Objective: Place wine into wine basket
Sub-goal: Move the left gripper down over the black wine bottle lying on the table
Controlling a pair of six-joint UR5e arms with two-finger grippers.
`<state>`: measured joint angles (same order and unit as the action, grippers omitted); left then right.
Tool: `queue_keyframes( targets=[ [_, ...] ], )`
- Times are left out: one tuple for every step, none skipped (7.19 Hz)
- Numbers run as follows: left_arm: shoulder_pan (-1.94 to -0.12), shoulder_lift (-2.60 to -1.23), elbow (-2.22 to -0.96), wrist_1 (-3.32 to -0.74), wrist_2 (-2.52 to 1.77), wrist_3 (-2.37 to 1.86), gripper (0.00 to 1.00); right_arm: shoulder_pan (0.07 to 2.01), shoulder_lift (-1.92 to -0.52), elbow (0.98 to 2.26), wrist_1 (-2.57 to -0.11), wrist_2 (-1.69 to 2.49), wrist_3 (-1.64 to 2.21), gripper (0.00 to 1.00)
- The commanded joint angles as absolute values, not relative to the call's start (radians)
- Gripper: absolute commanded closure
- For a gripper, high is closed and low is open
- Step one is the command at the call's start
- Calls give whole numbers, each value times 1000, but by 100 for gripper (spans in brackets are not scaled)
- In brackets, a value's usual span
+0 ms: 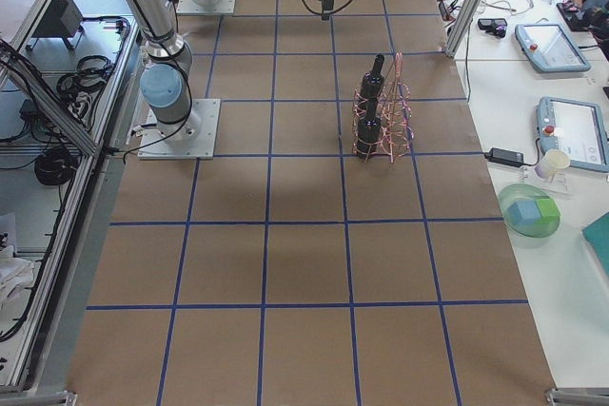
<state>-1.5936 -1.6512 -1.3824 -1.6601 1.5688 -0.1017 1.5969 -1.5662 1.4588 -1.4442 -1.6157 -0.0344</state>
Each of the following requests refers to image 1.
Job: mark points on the dark wine bottle in basket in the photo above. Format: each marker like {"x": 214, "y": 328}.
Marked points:
{"x": 368, "y": 129}

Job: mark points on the black handheld controller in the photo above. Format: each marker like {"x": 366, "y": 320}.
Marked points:
{"x": 494, "y": 26}

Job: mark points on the far blue teach pendant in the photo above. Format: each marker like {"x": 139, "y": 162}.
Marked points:
{"x": 550, "y": 49}

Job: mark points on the blue teach pendant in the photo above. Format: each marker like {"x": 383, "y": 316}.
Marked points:
{"x": 577, "y": 129}
{"x": 550, "y": 49}

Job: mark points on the black power adapter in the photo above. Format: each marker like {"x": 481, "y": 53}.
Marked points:
{"x": 505, "y": 157}

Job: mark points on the white paper cup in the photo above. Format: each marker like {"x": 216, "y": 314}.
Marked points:
{"x": 552, "y": 162}

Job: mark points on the near blue teach pendant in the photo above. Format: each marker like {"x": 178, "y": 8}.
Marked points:
{"x": 577, "y": 129}

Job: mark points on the green bowl with blocks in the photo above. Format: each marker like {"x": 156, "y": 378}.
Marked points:
{"x": 529, "y": 211}

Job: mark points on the teal book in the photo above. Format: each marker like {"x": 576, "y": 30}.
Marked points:
{"x": 597, "y": 235}

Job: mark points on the copper wire wine basket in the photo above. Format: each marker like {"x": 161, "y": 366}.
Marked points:
{"x": 396, "y": 134}

